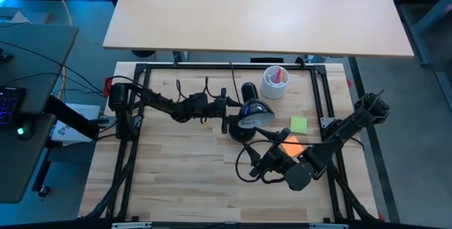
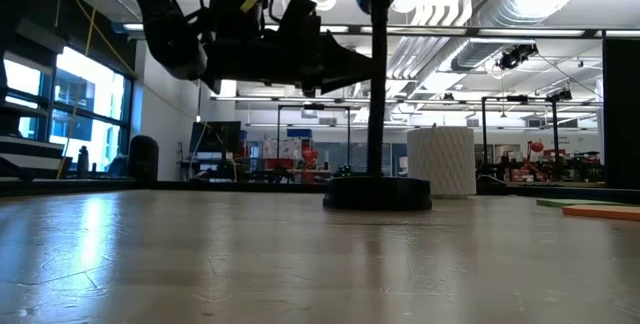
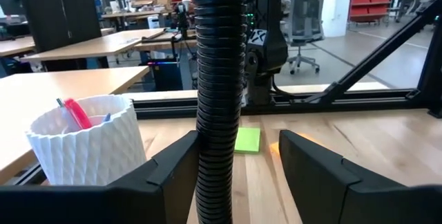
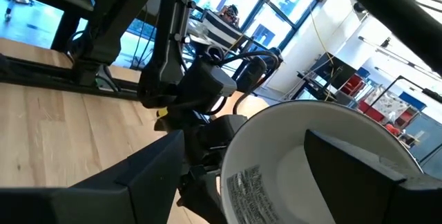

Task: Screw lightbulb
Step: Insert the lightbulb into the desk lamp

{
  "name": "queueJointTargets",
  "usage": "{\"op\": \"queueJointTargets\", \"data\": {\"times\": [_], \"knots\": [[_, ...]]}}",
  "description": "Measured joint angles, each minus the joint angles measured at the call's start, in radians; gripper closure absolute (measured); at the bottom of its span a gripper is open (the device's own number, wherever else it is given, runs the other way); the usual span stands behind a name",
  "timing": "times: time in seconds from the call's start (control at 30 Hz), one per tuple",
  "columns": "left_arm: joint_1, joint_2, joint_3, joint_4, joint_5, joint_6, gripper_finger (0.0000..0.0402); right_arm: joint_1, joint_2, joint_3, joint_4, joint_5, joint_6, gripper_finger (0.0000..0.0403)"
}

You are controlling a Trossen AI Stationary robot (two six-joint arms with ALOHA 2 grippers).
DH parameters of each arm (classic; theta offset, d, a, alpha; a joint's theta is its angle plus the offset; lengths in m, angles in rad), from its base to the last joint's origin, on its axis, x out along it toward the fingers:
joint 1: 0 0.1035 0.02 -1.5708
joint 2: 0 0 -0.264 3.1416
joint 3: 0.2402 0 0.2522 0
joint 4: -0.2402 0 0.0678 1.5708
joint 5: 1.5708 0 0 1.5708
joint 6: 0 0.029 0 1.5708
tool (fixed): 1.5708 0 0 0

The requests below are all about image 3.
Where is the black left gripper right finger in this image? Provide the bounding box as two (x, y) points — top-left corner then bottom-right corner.
(278, 129), (442, 224)

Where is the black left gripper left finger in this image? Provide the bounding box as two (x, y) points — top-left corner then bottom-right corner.
(0, 129), (201, 224)

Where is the black gooseneck desk lamp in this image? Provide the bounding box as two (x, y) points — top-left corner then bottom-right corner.
(191, 0), (442, 224)

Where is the white textured pen cup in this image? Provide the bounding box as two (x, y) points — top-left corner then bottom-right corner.
(26, 94), (148, 187)

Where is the clear pen with green tip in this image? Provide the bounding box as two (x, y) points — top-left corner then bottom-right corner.
(56, 97), (82, 134)

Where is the red pen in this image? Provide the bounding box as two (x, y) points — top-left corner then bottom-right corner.
(64, 98), (93, 131)

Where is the green sticky note pad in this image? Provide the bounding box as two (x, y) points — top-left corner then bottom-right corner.
(233, 126), (262, 155)

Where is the black computer tower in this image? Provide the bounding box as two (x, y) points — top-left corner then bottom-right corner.
(147, 60), (184, 92)

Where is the background wooden desk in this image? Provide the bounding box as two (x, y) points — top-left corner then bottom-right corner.
(20, 28), (163, 62)

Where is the grey office chair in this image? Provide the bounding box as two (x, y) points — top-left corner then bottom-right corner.
(285, 0), (327, 76)

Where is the black partition panel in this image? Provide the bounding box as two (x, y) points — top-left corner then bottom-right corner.
(13, 0), (103, 71)

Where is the red storage shelving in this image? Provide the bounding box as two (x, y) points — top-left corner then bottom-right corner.
(348, 0), (393, 23)

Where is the black aluminium table frame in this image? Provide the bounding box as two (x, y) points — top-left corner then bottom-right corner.
(10, 0), (442, 187)

